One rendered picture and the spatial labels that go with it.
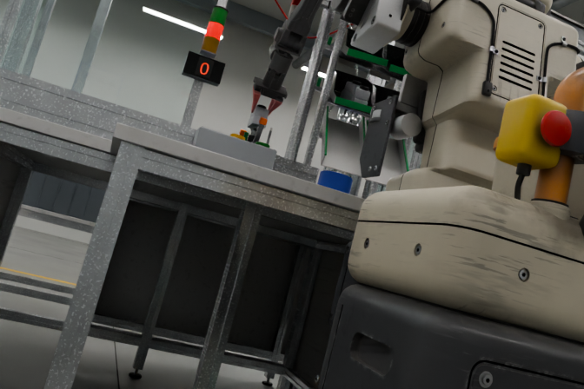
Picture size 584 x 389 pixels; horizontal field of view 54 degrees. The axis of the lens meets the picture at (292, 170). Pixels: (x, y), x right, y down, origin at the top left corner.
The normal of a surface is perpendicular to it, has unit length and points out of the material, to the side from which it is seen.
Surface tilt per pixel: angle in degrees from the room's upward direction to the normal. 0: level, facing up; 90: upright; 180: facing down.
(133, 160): 90
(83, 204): 90
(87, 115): 90
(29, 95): 90
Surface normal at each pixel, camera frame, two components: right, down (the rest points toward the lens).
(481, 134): 0.35, -0.20
